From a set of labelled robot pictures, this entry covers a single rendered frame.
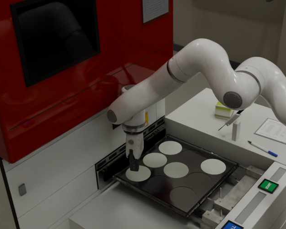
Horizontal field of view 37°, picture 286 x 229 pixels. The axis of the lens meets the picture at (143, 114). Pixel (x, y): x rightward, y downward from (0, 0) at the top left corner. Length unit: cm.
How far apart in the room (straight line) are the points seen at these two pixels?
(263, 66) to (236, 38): 325
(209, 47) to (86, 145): 62
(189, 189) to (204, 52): 61
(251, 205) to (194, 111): 63
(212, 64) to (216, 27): 340
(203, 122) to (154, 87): 58
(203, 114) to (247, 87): 81
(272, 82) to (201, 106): 81
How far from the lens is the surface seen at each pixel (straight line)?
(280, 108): 125
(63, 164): 156
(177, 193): 165
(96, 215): 170
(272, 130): 191
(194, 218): 164
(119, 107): 143
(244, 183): 175
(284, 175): 169
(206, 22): 470
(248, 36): 446
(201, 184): 169
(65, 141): 152
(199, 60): 127
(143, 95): 140
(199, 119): 195
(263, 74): 128
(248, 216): 151
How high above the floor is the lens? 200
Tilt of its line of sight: 32 degrees down
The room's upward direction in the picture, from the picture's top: 2 degrees counter-clockwise
